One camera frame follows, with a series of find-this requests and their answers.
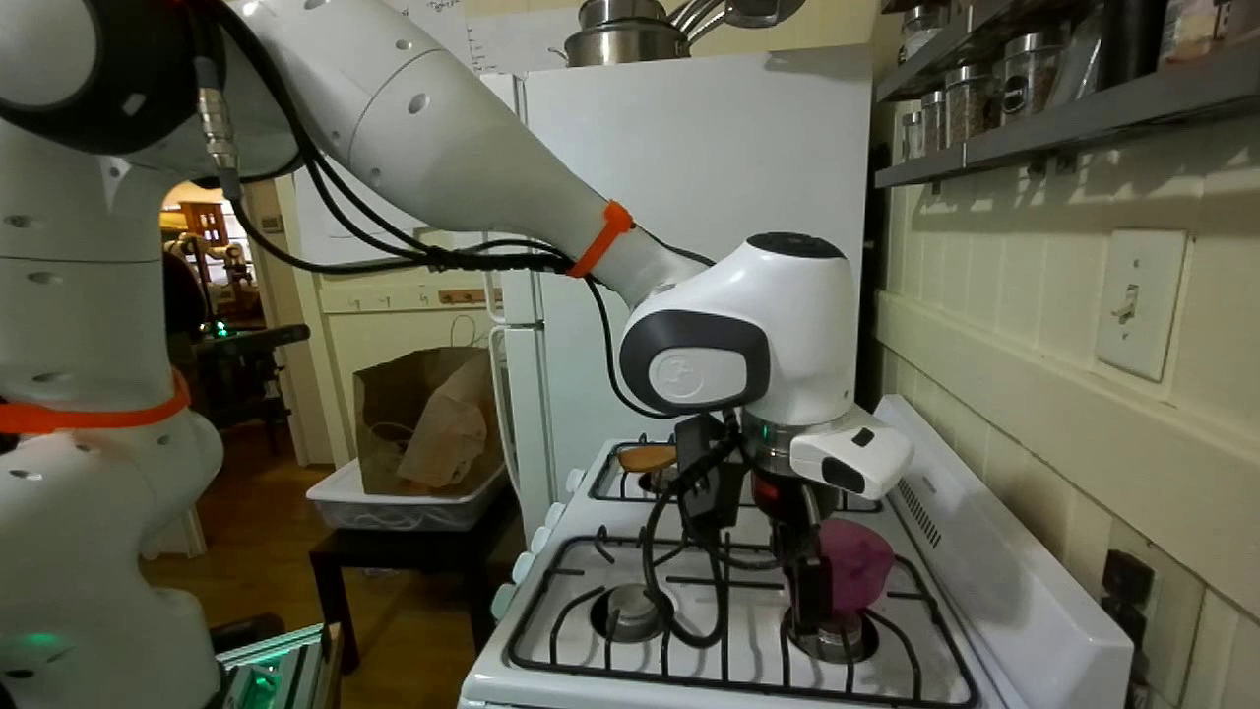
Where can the pink translucent bowl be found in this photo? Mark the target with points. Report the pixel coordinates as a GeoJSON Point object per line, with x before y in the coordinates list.
{"type": "Point", "coordinates": [860, 563]}

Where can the white light switch plate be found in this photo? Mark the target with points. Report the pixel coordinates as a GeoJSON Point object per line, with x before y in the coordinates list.
{"type": "Point", "coordinates": [1140, 307]}

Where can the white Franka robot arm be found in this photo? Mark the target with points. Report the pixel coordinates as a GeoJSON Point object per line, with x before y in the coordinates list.
{"type": "Point", "coordinates": [436, 119]}

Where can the dark tall container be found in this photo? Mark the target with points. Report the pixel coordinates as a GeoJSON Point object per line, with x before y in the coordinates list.
{"type": "Point", "coordinates": [1130, 40]}

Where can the round metal stove burner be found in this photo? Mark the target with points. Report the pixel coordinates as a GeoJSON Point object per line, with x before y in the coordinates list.
{"type": "Point", "coordinates": [853, 639]}
{"type": "Point", "coordinates": [625, 613]}

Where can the white handwritten wall sheet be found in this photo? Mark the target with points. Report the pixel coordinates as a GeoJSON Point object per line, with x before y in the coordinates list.
{"type": "Point", "coordinates": [526, 40]}

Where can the white refrigerator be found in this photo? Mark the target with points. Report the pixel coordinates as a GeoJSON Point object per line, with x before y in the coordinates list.
{"type": "Point", "coordinates": [790, 160]}

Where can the dark wooden stool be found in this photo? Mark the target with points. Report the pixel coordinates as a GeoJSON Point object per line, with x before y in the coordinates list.
{"type": "Point", "coordinates": [394, 545]}

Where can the brown paper bag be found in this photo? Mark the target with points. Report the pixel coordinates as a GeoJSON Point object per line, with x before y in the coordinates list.
{"type": "Point", "coordinates": [420, 420]}

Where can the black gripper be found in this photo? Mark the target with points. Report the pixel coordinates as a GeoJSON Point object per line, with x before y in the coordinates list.
{"type": "Point", "coordinates": [783, 525]}

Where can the dark wall outlet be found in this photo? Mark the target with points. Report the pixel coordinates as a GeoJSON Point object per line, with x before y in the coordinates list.
{"type": "Point", "coordinates": [1126, 593]}

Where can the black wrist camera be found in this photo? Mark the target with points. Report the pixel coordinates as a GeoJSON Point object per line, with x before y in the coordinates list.
{"type": "Point", "coordinates": [706, 487]}

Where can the white stove knob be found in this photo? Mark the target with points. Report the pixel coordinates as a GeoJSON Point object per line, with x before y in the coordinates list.
{"type": "Point", "coordinates": [505, 600]}
{"type": "Point", "coordinates": [530, 559]}

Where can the dark wooden side table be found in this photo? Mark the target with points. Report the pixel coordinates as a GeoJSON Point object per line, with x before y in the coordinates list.
{"type": "Point", "coordinates": [257, 342]}

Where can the grey box with green lights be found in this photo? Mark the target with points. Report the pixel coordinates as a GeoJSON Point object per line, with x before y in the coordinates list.
{"type": "Point", "coordinates": [277, 671]}

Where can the steel canister with lid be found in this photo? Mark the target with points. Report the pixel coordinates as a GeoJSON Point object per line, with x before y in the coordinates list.
{"type": "Point", "coordinates": [937, 119]}
{"type": "Point", "coordinates": [909, 131]}
{"type": "Point", "coordinates": [970, 103]}
{"type": "Point", "coordinates": [1032, 77]}

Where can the black cast iron stove grate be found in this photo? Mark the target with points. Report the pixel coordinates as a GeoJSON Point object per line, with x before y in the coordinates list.
{"type": "Point", "coordinates": [575, 593]}
{"type": "Point", "coordinates": [606, 492]}

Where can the grey wall shelf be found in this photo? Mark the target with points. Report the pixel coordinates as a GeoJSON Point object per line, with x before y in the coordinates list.
{"type": "Point", "coordinates": [1076, 126]}

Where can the large steel pot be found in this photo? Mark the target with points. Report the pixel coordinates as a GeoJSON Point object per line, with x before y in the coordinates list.
{"type": "Point", "coordinates": [625, 40]}

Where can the white gas stove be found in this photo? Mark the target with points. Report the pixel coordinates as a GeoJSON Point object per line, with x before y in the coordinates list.
{"type": "Point", "coordinates": [997, 617]}

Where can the white plastic tray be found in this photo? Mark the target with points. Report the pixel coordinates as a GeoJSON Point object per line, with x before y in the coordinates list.
{"type": "Point", "coordinates": [394, 508]}

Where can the metal kitchen utensils bunch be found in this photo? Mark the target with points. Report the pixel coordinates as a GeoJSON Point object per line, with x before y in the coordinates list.
{"type": "Point", "coordinates": [735, 12]}

